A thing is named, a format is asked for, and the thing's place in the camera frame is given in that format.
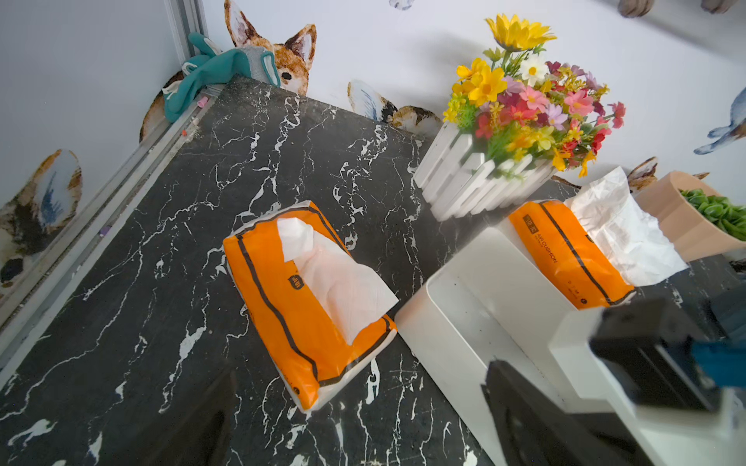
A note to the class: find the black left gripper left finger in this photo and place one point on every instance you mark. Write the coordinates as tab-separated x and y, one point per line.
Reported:
199	435

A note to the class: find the teal cloth in corner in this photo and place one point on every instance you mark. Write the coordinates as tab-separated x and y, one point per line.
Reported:
215	67

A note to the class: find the peach pot with succulent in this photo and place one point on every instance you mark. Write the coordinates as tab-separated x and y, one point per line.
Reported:
693	236

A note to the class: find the orange tissue pack by flowers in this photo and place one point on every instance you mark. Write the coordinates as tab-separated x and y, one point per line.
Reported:
598	247

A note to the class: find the orange tissue paper pack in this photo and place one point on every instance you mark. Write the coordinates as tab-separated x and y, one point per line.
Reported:
322	316

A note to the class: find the white tissue box base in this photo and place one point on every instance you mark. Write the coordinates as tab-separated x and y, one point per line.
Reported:
490	302

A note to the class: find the white fence flower planter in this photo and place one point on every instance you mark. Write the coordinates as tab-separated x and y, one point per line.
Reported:
513	121

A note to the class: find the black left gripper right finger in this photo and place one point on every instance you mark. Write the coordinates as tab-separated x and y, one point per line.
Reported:
533	430

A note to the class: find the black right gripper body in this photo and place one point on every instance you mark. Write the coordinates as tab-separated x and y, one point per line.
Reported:
662	358

